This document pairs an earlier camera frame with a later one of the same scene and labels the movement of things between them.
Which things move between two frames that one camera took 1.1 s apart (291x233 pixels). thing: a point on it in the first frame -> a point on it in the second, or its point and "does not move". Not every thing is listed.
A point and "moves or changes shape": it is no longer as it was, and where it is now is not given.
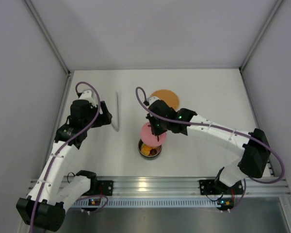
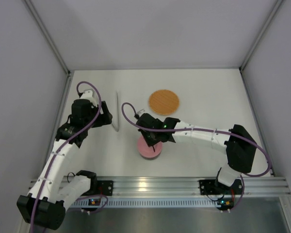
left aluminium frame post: (34, 11) does not move
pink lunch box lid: (149, 139) moves or changes shape
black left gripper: (104, 116) does not move
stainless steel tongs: (115, 123) does not move
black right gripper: (156, 129) -> (145, 124)
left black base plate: (104, 188) does not move
